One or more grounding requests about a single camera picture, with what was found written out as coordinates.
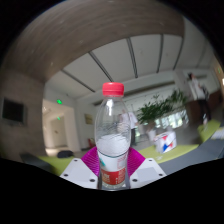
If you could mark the red white blue patterned box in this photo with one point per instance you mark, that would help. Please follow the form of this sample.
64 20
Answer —
165 142

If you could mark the framed wall picture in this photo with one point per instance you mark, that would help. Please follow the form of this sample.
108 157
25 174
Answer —
88 119

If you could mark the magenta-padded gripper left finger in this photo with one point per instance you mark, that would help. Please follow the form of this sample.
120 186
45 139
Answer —
80 172

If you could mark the green cube seat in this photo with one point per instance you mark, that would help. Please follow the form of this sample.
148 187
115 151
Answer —
58 162

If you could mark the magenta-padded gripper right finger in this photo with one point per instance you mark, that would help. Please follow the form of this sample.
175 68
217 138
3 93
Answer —
146 171

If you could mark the red fire extinguisher box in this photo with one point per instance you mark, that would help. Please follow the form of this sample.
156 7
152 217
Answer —
91 143

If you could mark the black wall screen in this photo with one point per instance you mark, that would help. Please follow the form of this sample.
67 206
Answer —
13 111

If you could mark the small green door sign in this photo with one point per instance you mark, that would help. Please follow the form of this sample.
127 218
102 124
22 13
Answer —
58 118

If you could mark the green exit sign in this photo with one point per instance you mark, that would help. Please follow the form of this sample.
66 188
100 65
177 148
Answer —
59 101

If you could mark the black bag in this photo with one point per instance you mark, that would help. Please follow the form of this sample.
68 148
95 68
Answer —
65 153

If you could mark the row of potted plants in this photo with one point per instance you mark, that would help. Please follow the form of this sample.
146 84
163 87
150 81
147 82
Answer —
160 108

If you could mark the clear red-capped water bottle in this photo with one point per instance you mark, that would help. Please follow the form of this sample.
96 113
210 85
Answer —
112 146

